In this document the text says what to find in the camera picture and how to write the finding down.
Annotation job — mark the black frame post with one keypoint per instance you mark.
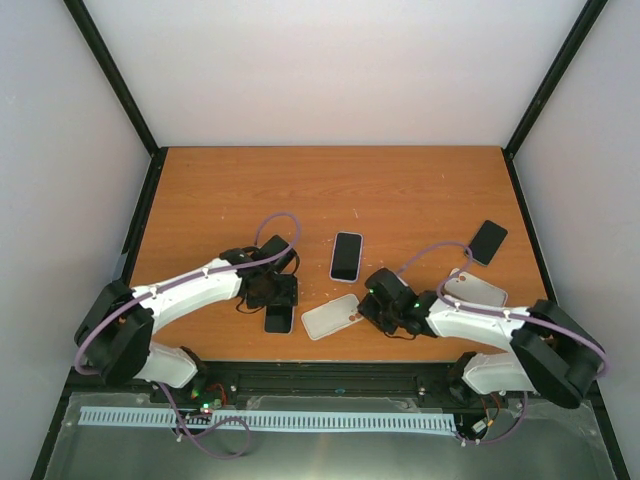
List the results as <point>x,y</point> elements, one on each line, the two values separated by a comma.
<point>571,45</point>
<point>99,49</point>

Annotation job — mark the light blue cable duct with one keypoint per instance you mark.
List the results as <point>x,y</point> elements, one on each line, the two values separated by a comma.
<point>273,421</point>

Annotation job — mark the lavender phone case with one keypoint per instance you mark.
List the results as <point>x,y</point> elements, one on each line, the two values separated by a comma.
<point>345,281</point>

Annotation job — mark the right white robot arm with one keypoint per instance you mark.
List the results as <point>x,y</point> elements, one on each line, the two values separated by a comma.
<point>540,349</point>

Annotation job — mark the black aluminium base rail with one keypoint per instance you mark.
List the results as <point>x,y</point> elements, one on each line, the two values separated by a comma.
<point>423,383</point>

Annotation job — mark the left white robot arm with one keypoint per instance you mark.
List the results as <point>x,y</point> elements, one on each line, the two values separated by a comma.
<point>115,339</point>

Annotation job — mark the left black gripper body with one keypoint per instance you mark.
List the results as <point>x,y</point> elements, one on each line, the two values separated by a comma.
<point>272,294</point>

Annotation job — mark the clear white phone case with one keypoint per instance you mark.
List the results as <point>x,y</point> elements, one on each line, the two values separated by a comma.
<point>331,317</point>

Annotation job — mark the white phone case right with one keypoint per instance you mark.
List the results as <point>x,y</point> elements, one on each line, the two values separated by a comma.
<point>469,288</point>

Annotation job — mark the black phone green edge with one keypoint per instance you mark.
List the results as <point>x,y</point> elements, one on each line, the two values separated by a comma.
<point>486,242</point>

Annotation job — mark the left black frame post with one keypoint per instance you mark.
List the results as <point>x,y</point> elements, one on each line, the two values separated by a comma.
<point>99,49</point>

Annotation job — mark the right black frame post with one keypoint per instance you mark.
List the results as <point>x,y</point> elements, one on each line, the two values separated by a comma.
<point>571,45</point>

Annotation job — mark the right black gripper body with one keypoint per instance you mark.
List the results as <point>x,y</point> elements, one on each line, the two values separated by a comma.
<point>383,317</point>

